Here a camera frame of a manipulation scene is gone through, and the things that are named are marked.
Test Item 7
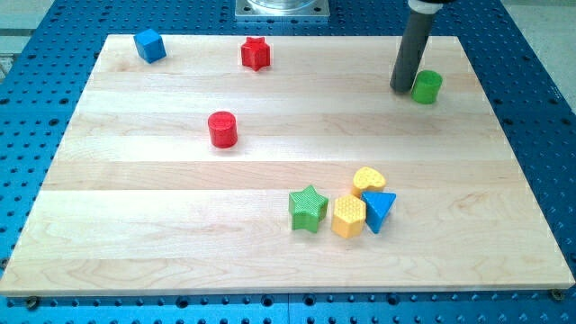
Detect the green star block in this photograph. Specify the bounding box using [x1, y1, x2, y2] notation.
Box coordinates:
[288, 185, 329, 233]

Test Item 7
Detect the brass screw left corner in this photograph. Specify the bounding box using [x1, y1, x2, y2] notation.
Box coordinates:
[24, 296, 41, 311]

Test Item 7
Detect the yellow heart block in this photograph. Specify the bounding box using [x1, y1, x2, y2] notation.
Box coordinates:
[351, 166, 387, 197]

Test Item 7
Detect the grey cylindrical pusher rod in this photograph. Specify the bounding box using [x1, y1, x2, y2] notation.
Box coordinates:
[390, 0, 444, 94]

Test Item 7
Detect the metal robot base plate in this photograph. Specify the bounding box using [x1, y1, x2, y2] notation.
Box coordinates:
[234, 0, 330, 18]

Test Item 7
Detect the blue triangle block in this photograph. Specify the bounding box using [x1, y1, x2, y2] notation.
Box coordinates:
[361, 191, 397, 234]

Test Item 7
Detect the blue cube block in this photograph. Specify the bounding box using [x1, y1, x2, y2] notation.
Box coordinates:
[133, 29, 167, 64]

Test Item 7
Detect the yellow hexagon block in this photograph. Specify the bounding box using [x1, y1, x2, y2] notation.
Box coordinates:
[331, 194, 366, 239]

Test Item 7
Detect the green cylinder block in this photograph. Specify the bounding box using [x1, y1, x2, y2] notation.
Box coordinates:
[411, 70, 443, 104]

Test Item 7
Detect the light wooden board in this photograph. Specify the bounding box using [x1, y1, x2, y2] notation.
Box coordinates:
[1, 35, 574, 297]

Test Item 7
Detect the red star block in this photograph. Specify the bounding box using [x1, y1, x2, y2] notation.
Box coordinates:
[240, 37, 271, 71]

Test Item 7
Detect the red cylinder block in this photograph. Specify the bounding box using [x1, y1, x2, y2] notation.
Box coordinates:
[208, 111, 238, 149]

